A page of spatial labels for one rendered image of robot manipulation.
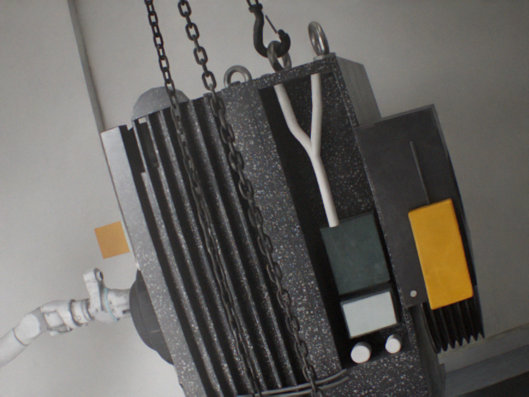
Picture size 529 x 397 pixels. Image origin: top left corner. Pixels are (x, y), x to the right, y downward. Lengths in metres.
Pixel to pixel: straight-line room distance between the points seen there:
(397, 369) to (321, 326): 0.16
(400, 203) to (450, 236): 0.10
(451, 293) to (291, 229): 0.30
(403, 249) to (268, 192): 0.25
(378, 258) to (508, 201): 1.18
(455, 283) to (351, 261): 0.24
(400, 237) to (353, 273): 0.16
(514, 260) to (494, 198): 0.21
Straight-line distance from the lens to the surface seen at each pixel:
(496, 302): 2.67
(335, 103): 1.52
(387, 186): 1.35
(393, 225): 1.36
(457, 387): 2.49
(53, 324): 2.15
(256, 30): 1.57
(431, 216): 1.32
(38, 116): 2.84
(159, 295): 1.53
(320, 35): 1.43
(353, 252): 1.49
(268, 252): 1.14
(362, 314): 1.49
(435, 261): 1.33
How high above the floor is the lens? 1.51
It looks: 4 degrees down
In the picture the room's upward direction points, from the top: 17 degrees counter-clockwise
